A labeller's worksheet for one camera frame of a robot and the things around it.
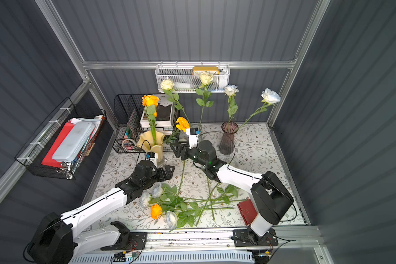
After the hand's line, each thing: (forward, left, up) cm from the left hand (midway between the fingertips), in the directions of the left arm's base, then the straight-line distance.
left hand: (168, 169), depth 83 cm
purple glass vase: (+24, -34, -10) cm, 43 cm away
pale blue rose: (-8, +6, -6) cm, 12 cm away
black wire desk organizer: (+48, +35, -3) cm, 60 cm away
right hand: (+7, -6, +14) cm, 17 cm away
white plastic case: (+2, +37, +20) cm, 42 cm away
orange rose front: (-18, +5, -9) cm, 21 cm away
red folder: (-5, +46, +16) cm, 49 cm away
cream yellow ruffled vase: (+13, +13, +6) cm, 20 cm away
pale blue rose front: (-22, -3, -8) cm, 23 cm away
